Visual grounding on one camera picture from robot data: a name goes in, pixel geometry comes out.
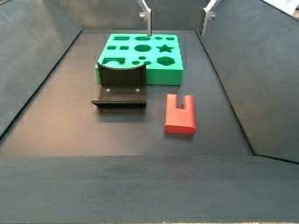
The red square-circle forked object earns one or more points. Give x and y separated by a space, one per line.
179 118

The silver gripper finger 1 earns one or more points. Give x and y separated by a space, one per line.
208 15
146 15

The black curved fixture stand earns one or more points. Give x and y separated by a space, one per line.
122 86

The green shape-sorter block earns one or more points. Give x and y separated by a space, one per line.
131 50

